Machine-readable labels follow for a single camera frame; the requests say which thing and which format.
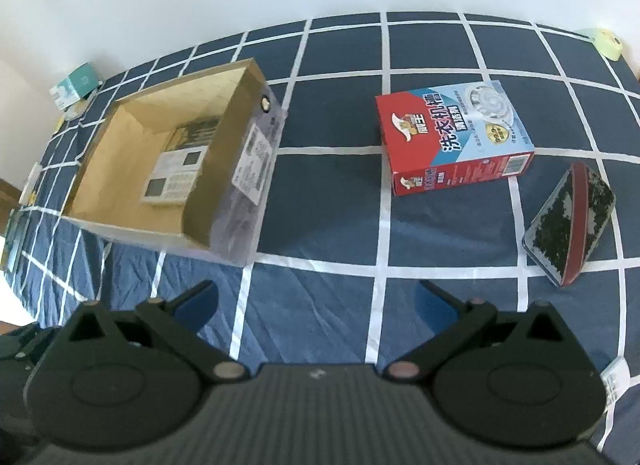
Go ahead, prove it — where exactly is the white calculator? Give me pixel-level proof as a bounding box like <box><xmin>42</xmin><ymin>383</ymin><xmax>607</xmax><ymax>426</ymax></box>
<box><xmin>141</xmin><ymin>172</ymin><xmax>198</xmax><ymax>205</ymax></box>
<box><xmin>150</xmin><ymin>147</ymin><xmax>207</xmax><ymax>179</ymax></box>

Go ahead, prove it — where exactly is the navy white checked bedsheet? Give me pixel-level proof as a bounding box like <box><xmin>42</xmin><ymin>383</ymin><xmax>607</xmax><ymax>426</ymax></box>
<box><xmin>0</xmin><ymin>11</ymin><xmax>640</xmax><ymax>455</ymax></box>

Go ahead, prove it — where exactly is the dark speckled tin case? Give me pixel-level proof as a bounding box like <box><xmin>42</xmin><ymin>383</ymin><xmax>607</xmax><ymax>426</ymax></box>
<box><xmin>523</xmin><ymin>162</ymin><xmax>616</xmax><ymax>287</ymax></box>

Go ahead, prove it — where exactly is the brown cardboard box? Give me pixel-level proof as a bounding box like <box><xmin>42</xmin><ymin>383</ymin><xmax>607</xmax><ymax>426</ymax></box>
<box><xmin>62</xmin><ymin>59</ymin><xmax>286</xmax><ymax>267</ymax></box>

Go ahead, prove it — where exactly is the red blue detergent box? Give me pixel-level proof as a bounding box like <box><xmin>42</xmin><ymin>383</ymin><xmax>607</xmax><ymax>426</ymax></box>
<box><xmin>375</xmin><ymin>80</ymin><xmax>535</xmax><ymax>196</ymax></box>

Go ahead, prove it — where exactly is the screwdriver set clear case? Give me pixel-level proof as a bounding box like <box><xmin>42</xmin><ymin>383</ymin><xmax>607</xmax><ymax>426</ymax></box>
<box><xmin>164</xmin><ymin>116</ymin><xmax>220</xmax><ymax>152</ymax></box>

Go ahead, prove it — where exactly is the teal green small box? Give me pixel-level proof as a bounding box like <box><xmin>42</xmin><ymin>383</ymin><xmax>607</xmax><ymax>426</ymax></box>
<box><xmin>49</xmin><ymin>62</ymin><xmax>103</xmax><ymax>111</ymax></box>

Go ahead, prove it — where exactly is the pale green tape roll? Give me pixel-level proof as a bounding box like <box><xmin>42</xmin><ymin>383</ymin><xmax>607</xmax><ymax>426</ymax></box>
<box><xmin>584</xmin><ymin>28</ymin><xmax>624</xmax><ymax>62</ymax></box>

